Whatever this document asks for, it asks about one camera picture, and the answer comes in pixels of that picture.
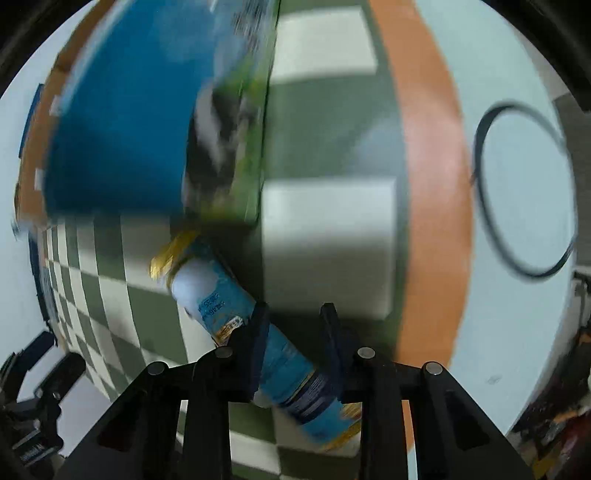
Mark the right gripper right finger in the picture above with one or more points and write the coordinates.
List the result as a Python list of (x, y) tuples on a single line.
[(365, 377)]

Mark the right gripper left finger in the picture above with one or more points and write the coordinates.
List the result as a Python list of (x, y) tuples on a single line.
[(228, 374)]

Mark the light blue snack bag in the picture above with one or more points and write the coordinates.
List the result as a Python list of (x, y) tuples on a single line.
[(210, 294)]

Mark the checkered green white mat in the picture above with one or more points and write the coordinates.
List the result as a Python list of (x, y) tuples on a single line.
[(366, 199)]

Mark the cardboard box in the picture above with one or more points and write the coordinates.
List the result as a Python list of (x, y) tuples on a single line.
[(152, 108)]

